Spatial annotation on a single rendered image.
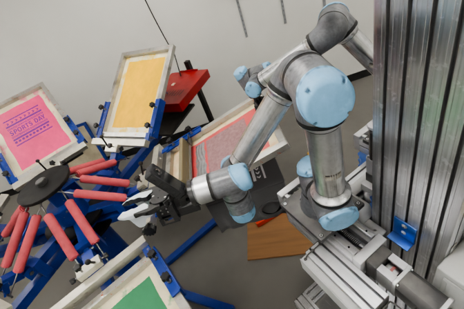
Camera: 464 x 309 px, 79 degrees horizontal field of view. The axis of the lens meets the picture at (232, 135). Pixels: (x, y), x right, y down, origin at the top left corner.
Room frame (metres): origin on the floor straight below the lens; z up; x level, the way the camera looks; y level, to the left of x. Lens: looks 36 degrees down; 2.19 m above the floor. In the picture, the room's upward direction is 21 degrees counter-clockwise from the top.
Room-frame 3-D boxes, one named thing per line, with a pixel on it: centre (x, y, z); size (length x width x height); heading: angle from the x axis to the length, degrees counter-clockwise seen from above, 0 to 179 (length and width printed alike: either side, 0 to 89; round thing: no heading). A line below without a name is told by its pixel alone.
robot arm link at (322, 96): (0.52, -0.21, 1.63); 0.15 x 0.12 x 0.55; 176
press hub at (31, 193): (1.42, 1.15, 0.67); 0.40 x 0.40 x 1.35
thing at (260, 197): (1.16, 0.06, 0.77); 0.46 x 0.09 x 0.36; 86
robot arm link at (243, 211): (0.56, 0.05, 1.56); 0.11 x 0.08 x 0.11; 176
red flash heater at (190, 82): (2.59, 0.35, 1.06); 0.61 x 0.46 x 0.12; 146
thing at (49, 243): (1.42, 1.15, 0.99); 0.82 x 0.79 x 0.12; 86
